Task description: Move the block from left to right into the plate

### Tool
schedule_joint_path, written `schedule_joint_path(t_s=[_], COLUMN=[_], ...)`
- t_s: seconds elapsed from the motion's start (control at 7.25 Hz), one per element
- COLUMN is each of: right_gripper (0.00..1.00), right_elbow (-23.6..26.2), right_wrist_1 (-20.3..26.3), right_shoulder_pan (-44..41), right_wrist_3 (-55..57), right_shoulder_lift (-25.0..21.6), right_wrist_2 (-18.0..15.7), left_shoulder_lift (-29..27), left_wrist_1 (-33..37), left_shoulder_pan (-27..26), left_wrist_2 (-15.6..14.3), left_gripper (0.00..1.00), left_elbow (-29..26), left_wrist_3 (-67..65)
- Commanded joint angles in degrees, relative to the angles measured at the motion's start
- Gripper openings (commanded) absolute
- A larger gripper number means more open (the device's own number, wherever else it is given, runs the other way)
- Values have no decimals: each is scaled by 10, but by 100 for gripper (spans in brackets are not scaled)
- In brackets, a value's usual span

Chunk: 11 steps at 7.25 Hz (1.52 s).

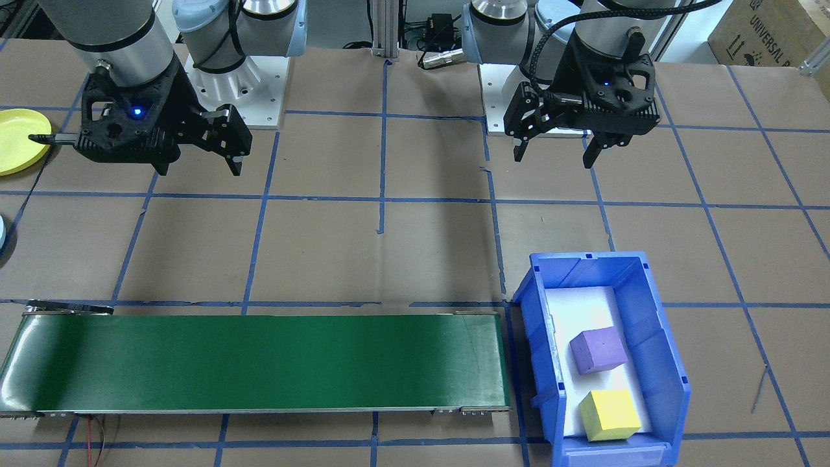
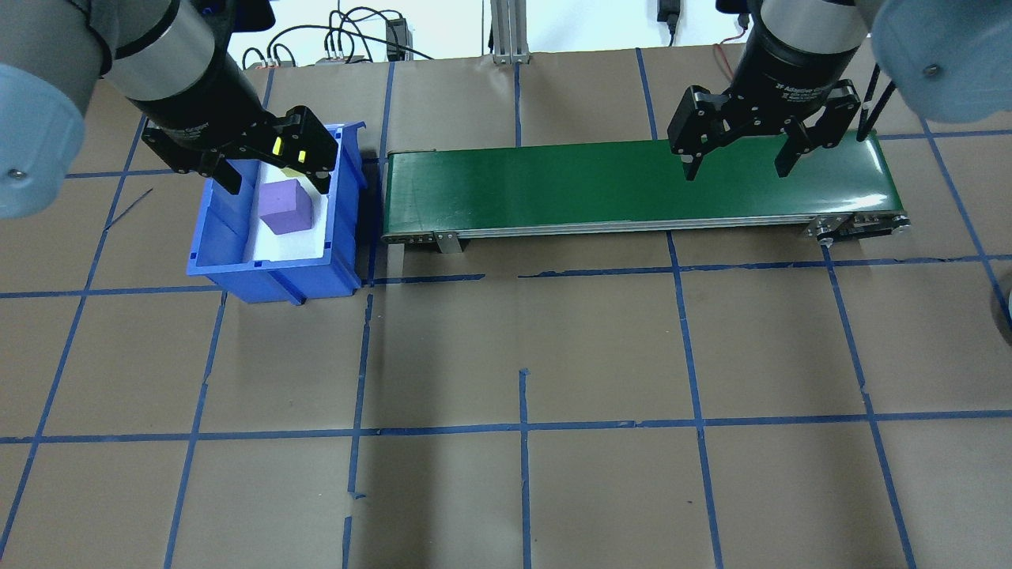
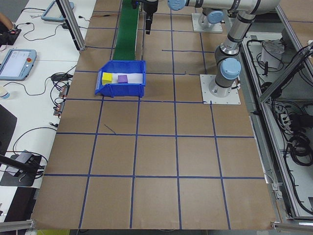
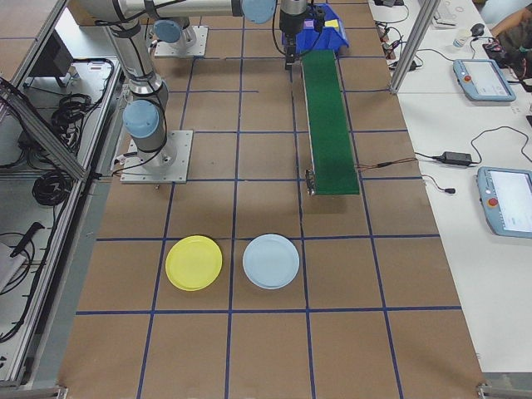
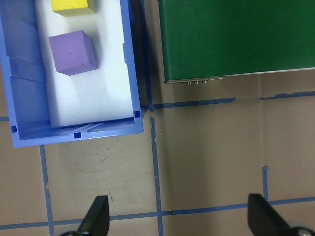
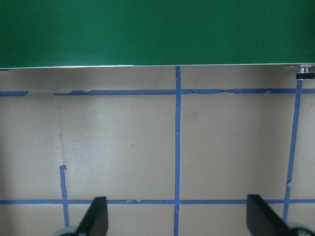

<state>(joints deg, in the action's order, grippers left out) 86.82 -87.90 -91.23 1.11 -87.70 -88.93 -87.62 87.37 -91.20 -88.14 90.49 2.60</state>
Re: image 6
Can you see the green conveyor belt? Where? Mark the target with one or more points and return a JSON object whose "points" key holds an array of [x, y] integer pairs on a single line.
{"points": [[157, 32]]}

